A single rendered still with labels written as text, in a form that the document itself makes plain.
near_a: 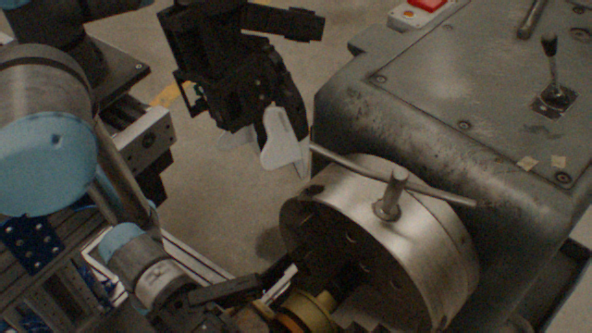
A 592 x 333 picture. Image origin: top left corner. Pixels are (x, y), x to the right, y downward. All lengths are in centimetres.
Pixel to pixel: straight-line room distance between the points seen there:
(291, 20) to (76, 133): 26
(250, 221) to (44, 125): 168
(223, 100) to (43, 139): 20
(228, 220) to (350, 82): 143
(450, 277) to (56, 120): 54
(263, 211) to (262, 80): 176
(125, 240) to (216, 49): 45
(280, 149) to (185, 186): 186
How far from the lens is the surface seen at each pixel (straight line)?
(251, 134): 56
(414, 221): 71
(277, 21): 49
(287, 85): 48
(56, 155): 57
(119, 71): 108
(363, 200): 70
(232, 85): 45
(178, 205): 228
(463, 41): 99
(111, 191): 85
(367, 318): 75
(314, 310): 74
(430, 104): 83
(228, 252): 211
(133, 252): 81
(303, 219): 73
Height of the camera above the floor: 179
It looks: 50 degrees down
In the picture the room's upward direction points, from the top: straight up
